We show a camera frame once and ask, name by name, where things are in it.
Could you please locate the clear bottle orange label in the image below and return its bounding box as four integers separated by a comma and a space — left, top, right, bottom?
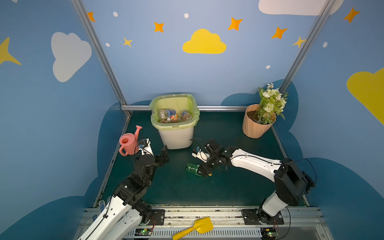
159, 118, 183, 124

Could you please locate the green bin liner bag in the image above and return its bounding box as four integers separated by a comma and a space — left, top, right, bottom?
149, 94, 200, 131

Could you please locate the white plastic waste bin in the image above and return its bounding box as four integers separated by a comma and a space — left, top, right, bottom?
158, 114, 194, 150

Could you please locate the front aluminium rail bed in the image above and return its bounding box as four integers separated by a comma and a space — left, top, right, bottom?
73, 205, 334, 240

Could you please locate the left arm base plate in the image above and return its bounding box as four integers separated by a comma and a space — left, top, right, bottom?
141, 209, 166, 226

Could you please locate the pepsi bottle blue cap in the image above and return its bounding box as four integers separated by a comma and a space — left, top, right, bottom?
158, 109, 176, 120
181, 111, 193, 121

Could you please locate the aluminium frame post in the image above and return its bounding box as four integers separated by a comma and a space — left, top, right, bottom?
71, 0, 127, 107
279, 0, 336, 93

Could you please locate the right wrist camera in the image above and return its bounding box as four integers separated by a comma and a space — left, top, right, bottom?
192, 147, 210, 163

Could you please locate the left aluminium frame post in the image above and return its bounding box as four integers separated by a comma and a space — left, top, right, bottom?
71, 0, 127, 107

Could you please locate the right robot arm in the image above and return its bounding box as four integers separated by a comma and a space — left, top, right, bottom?
187, 139, 316, 225

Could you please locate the white artificial flower plant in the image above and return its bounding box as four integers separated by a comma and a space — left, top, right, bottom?
256, 83, 289, 125

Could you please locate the pink watering can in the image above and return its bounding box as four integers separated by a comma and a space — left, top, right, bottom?
119, 125, 143, 157

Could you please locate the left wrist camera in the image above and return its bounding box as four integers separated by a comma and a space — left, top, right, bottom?
138, 138, 154, 156

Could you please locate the aluminium back frame rail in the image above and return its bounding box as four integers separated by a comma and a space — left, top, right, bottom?
121, 105, 247, 112

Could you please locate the right aluminium frame post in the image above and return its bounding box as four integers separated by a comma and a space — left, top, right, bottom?
279, 0, 336, 93

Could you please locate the controller board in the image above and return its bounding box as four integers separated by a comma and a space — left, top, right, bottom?
134, 229, 153, 238
261, 228, 279, 240

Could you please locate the blue dotted work glove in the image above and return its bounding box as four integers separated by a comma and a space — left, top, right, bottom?
99, 196, 111, 212

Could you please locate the right controller board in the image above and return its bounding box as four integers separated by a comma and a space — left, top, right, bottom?
261, 228, 279, 240

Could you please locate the left controller board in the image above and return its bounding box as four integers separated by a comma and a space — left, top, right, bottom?
134, 229, 153, 238

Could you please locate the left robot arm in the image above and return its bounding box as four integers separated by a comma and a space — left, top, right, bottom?
79, 146, 170, 240

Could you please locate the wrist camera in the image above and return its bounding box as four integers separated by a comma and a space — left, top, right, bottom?
192, 147, 210, 163
138, 138, 154, 156

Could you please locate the yellow toy shovel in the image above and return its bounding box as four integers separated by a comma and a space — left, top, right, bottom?
173, 217, 214, 240

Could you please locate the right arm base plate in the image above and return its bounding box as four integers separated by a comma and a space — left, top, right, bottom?
241, 209, 284, 226

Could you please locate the green plastic bottle yellow cap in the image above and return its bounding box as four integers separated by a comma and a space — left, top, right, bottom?
185, 162, 199, 176

